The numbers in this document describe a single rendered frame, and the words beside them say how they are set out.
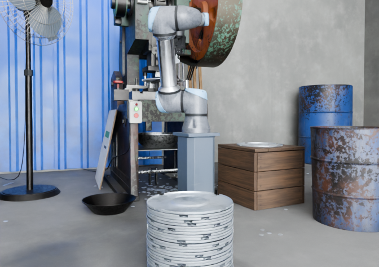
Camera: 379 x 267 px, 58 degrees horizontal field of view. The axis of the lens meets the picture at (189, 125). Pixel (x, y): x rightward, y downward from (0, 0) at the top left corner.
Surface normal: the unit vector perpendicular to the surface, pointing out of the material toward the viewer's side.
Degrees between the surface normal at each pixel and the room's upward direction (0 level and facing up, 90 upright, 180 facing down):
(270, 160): 90
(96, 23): 90
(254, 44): 90
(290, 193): 90
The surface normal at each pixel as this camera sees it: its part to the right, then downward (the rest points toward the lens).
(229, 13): 0.35, 0.31
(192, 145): -0.29, 0.03
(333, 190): -0.76, 0.05
